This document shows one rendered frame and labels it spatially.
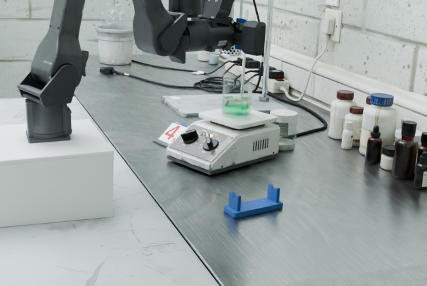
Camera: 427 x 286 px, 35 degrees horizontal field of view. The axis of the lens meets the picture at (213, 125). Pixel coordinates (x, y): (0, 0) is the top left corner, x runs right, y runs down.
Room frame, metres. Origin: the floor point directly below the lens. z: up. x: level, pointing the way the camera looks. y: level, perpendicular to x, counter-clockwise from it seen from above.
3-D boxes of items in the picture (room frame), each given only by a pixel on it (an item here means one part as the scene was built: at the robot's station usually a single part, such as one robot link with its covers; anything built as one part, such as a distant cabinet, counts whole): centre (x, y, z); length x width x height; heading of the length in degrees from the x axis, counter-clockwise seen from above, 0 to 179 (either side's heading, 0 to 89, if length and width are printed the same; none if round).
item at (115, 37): (2.37, 0.36, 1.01); 0.14 x 0.14 x 0.21
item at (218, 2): (1.28, 0.01, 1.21); 0.07 x 0.06 x 0.07; 44
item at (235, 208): (1.04, -0.07, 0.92); 0.10 x 0.03 x 0.04; 125
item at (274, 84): (2.16, -0.13, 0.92); 0.40 x 0.06 x 0.04; 21
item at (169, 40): (1.21, 0.08, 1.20); 0.11 x 0.08 x 0.12; 130
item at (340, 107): (1.52, -0.30, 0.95); 0.06 x 0.06 x 0.11
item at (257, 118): (1.33, -0.05, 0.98); 0.12 x 0.12 x 0.01; 45
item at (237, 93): (1.32, -0.04, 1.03); 0.07 x 0.06 x 0.08; 158
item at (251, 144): (1.31, -0.03, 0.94); 0.22 x 0.13 x 0.08; 135
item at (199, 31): (1.22, 0.06, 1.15); 0.07 x 0.06 x 0.09; 134
